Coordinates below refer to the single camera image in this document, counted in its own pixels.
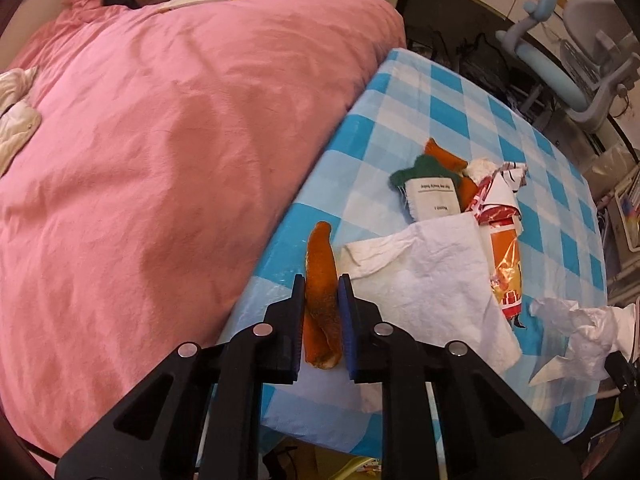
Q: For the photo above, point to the cream padded jacket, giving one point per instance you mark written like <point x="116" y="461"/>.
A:
<point x="15" y="120"/>

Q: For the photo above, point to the clear plastic bag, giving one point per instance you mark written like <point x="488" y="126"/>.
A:
<point x="610" y="170"/>

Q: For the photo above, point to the pink duvet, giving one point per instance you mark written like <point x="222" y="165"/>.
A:
<point x="150" y="160"/>

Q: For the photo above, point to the blue grey desk chair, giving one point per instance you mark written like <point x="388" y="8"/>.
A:
<point x="590" y="50"/>

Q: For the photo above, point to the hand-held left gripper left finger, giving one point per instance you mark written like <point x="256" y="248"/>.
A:
<point x="299" y="310"/>

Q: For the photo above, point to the orange peel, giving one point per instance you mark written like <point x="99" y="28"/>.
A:
<point x="321" y="270"/>

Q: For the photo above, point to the blue checked tablecloth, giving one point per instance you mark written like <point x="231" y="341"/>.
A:
<point x="415" y="110"/>

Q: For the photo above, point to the stained tissue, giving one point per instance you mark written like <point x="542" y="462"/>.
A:
<point x="585" y="335"/>

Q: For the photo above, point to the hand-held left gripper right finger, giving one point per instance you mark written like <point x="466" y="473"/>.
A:
<point x="346" y="320"/>

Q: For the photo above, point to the white book rack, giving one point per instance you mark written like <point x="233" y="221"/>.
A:
<point x="630" y="210"/>

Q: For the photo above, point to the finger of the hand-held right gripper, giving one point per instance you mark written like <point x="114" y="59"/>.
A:
<point x="620" y="372"/>

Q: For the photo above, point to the white paper towel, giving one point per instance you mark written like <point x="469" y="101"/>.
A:
<point x="430" y="280"/>

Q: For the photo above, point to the red white snack wrapper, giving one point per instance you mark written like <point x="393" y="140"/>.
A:
<point x="505" y="250"/>

